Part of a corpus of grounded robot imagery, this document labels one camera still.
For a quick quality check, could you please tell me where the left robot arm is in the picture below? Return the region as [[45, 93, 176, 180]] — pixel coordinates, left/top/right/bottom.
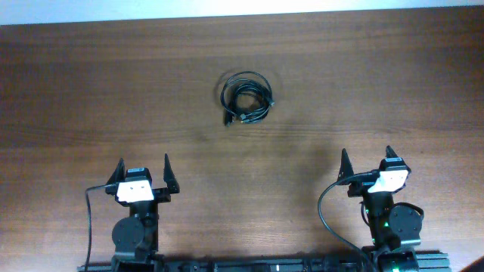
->
[[105, 155, 180, 271]]

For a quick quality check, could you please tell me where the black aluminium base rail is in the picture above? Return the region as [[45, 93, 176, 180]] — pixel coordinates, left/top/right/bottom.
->
[[77, 252, 451, 272]]

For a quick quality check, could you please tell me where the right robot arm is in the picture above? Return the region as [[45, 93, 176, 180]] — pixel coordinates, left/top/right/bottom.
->
[[337, 146, 424, 271]]

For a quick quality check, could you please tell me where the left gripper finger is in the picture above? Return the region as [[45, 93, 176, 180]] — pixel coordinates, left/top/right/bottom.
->
[[163, 153, 179, 189], [107, 158, 126, 185]]

